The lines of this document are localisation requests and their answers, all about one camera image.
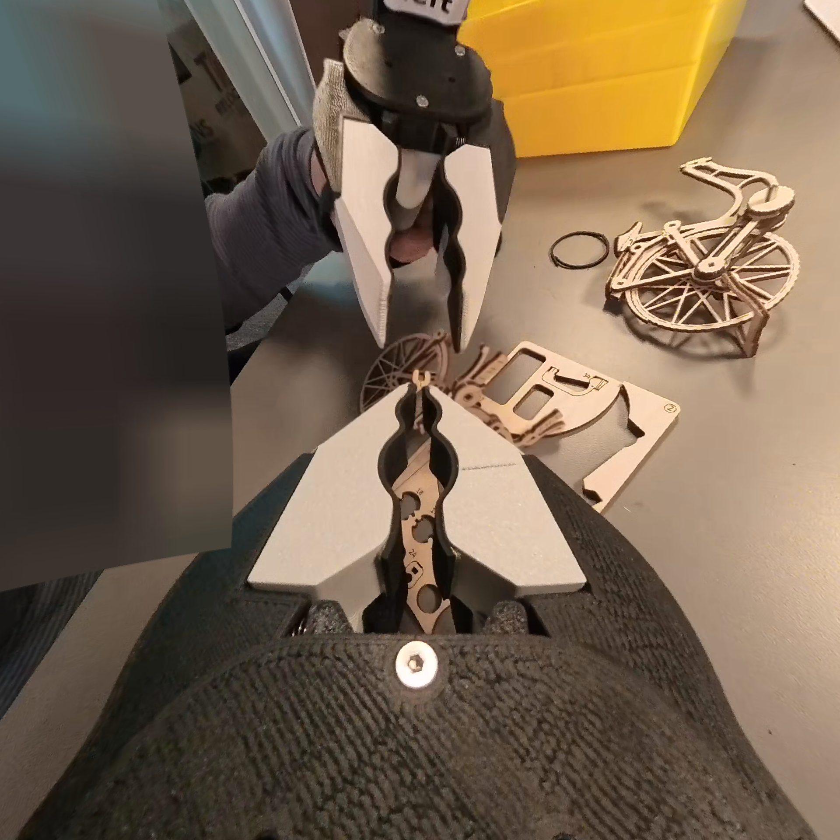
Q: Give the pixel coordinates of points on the wooden wheel assembly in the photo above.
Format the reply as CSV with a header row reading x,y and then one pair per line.
x,y
482,394

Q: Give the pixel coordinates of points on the perforated wooden parts sheet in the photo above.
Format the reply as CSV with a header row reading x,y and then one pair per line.
x,y
423,610

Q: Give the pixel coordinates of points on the small wooden model part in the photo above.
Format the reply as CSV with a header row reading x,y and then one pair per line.
x,y
421,380

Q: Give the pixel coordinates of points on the person's left hand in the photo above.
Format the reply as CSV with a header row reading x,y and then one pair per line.
x,y
327,131

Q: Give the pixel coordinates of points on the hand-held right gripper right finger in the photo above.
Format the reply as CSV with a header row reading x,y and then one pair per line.
x,y
512,518

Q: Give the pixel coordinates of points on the wooden bicycle model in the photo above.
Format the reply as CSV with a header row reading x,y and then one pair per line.
x,y
712,266

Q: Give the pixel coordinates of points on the yellow plastic bin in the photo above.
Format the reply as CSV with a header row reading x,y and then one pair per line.
x,y
590,124
590,39

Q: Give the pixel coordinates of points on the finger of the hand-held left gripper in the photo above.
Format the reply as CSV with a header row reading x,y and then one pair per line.
x,y
476,223
364,216

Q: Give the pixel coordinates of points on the person's left forearm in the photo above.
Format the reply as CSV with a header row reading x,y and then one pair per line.
x,y
275,210

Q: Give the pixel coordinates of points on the cardboard box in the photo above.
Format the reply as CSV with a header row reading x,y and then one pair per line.
x,y
220,111

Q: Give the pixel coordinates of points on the wooden parts sheet frame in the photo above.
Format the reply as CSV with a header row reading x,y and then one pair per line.
x,y
649,426

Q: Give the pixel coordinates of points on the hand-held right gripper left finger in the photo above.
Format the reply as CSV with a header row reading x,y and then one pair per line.
x,y
328,518

